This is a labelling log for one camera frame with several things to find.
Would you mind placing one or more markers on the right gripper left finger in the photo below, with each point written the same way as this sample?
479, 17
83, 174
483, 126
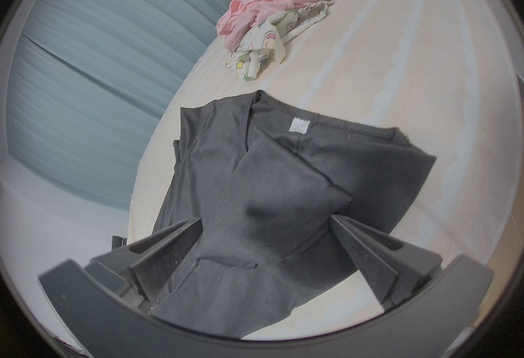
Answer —
163, 254

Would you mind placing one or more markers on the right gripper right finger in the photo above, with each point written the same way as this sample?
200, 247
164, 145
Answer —
376, 258

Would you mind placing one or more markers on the black T-shirt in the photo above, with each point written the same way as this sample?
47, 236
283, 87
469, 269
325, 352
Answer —
266, 184

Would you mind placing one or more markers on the bed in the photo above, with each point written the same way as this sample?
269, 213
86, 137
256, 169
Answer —
409, 82

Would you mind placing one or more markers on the blue-green curtain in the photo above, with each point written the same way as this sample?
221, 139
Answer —
82, 123
123, 0

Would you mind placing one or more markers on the white printed garment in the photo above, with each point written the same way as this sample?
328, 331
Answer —
266, 41

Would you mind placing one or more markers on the pink garment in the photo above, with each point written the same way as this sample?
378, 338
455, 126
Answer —
266, 0

